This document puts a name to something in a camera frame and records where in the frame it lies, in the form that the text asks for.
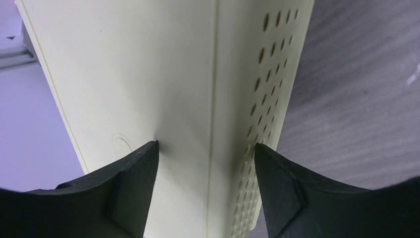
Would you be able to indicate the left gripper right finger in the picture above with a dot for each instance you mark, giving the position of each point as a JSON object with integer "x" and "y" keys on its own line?
{"x": 300, "y": 203}

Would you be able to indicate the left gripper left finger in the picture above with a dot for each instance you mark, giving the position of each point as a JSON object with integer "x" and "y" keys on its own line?
{"x": 111, "y": 202}

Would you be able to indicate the pale green perforated basket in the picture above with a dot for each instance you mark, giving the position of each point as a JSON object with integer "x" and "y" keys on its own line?
{"x": 207, "y": 79}

